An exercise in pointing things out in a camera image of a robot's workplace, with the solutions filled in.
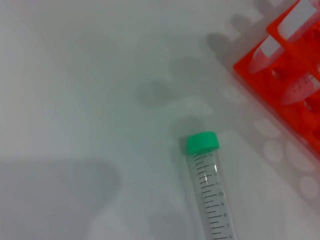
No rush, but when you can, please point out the green capped clear test tube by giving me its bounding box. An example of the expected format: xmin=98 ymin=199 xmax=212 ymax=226
xmin=277 ymin=0 xmax=317 ymax=42
xmin=282 ymin=74 xmax=320 ymax=106
xmin=249 ymin=34 xmax=286 ymax=74
xmin=186 ymin=131 xmax=236 ymax=240

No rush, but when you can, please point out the orange test tube rack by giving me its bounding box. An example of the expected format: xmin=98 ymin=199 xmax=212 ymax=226
xmin=232 ymin=0 xmax=320 ymax=163

